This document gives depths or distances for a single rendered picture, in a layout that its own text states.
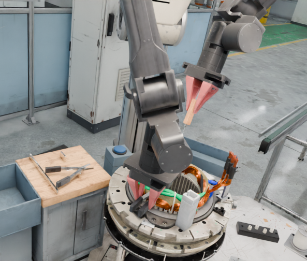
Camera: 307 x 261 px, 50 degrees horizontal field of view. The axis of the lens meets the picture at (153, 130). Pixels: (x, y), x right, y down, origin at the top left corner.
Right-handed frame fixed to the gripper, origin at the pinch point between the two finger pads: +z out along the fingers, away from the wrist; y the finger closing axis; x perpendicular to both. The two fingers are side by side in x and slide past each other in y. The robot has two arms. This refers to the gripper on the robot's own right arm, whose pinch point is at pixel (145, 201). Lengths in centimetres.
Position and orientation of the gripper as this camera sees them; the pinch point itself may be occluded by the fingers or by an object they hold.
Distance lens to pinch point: 70.3
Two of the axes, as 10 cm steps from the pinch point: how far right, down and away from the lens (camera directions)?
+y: 8.6, 3.7, -3.5
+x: 4.7, -3.3, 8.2
